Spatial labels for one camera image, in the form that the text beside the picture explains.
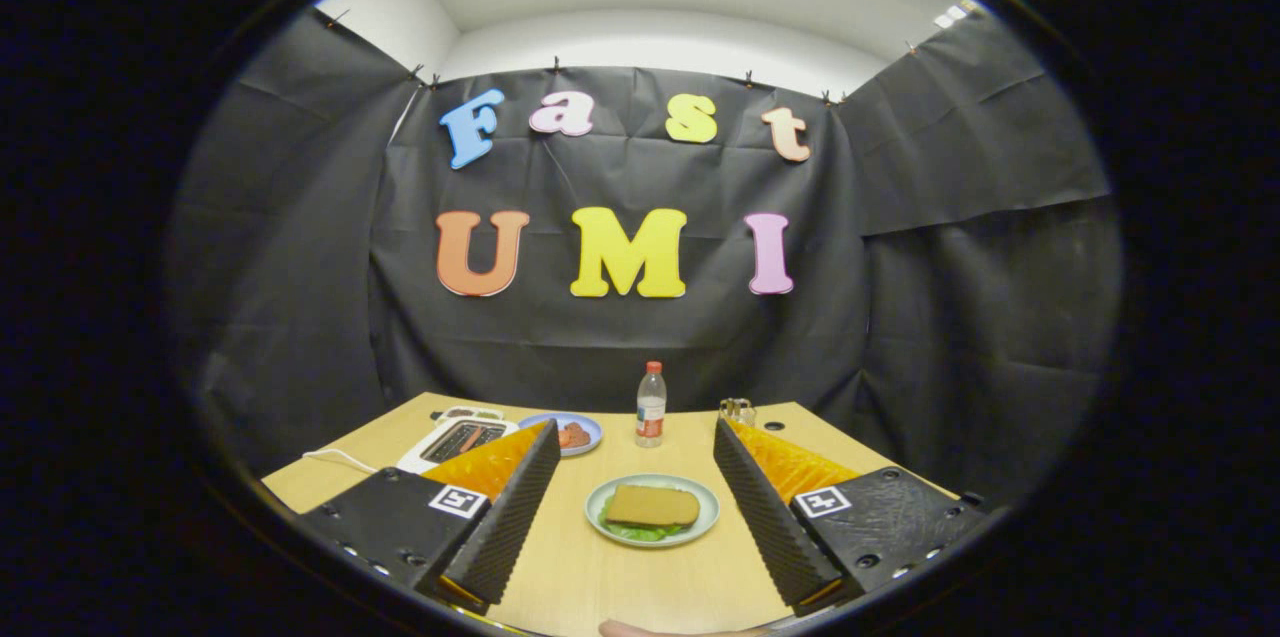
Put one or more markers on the white toaster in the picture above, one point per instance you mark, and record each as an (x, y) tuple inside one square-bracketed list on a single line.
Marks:
[(415, 462)]

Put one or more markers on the blue plate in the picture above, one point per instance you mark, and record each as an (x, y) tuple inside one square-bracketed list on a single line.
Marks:
[(597, 434)]

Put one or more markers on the light green plate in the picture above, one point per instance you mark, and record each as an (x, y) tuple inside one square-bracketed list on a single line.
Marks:
[(708, 507)]

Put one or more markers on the toasted brown bread slice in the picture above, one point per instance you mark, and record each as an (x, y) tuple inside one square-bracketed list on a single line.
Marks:
[(650, 505)]

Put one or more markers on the green lettuce leaf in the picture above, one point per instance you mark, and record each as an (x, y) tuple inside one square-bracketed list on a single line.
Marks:
[(635, 532)]

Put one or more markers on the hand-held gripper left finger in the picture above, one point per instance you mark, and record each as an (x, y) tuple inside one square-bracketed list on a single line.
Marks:
[(515, 512)]

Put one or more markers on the clear plastic bottle red cap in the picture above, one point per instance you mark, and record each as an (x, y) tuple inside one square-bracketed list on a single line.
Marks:
[(651, 407)]

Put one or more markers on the brown meat patty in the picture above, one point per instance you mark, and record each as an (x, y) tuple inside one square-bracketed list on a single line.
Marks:
[(580, 437)]

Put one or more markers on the black backdrop cloth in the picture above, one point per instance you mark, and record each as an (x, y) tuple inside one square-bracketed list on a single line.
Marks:
[(620, 347)]

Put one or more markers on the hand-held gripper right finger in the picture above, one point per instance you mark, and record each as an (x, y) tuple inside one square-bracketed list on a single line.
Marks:
[(765, 512)]

